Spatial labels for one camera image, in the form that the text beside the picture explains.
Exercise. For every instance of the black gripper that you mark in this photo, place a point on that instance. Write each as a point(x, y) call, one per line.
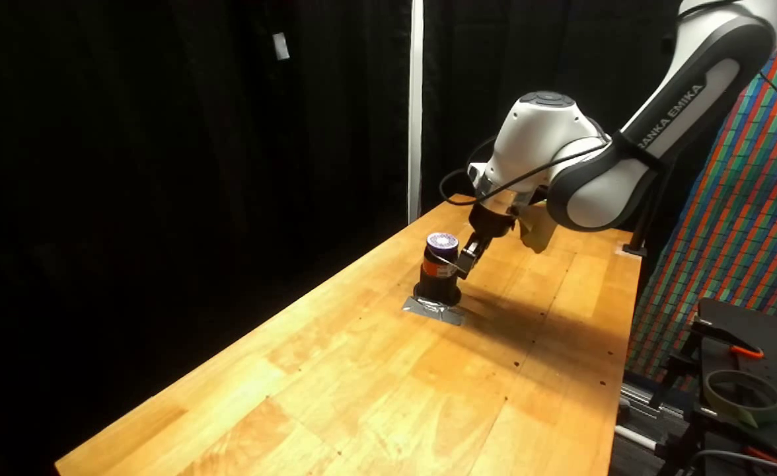
point(491, 219)

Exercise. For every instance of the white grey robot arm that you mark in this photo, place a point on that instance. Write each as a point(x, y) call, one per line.
point(600, 176)

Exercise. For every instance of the brown upside-down cup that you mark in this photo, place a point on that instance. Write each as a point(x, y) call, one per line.
point(438, 284)

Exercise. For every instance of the grey tape patch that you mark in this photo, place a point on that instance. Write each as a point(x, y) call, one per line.
point(446, 313)

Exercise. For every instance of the white vertical pole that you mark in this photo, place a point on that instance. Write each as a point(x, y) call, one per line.
point(417, 105)

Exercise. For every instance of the black stand pole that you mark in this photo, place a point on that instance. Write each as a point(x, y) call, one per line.
point(640, 232)

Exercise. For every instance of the small white tag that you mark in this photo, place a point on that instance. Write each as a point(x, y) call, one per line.
point(282, 46)

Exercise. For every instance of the colourful striped board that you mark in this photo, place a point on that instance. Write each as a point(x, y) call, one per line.
point(748, 247)

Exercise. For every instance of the beige tape roll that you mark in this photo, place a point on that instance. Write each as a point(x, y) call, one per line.
point(715, 396)

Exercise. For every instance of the black perforated plate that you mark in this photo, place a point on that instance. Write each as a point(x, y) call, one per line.
point(763, 330)

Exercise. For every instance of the black curtain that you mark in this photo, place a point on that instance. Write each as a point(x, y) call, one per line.
point(140, 176)

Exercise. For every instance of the yellowish wrist camera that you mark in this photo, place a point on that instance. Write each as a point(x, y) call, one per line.
point(538, 224)

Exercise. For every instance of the aluminium rail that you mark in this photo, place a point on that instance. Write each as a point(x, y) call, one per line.
point(644, 414)

